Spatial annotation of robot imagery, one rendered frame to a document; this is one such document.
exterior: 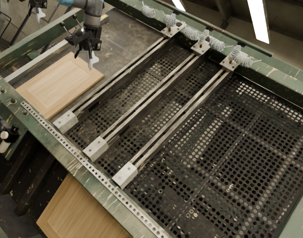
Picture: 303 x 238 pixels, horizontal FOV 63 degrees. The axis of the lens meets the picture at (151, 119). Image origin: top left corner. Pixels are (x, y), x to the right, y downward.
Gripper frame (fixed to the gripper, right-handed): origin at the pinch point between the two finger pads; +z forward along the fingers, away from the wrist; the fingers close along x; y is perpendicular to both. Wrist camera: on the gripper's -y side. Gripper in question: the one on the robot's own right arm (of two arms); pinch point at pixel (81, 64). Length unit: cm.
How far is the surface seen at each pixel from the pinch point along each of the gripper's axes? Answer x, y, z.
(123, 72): 14.9, 43.2, 12.7
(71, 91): 29.9, 15.5, 32.5
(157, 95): -17, 46, 15
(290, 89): -72, 98, -12
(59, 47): 71, 26, 17
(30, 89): 52, -2, 40
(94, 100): 8.7, 18.6, 27.9
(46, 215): -4, -12, 103
